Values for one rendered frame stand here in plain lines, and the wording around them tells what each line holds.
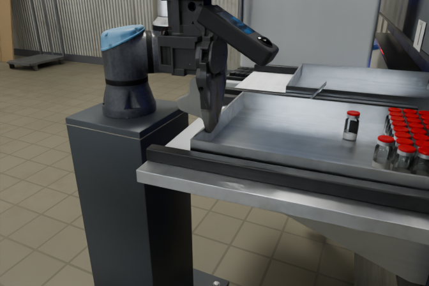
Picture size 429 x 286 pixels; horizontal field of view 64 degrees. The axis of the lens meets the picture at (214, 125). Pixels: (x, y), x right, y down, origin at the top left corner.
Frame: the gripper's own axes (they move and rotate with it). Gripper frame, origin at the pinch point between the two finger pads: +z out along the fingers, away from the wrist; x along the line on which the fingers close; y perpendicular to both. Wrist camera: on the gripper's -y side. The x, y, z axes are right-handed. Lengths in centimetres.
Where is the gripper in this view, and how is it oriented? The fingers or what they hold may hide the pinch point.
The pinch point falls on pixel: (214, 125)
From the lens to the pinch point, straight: 53.3
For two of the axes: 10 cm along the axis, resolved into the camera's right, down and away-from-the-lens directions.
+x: -3.5, 3.5, -8.7
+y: -9.4, -1.3, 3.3
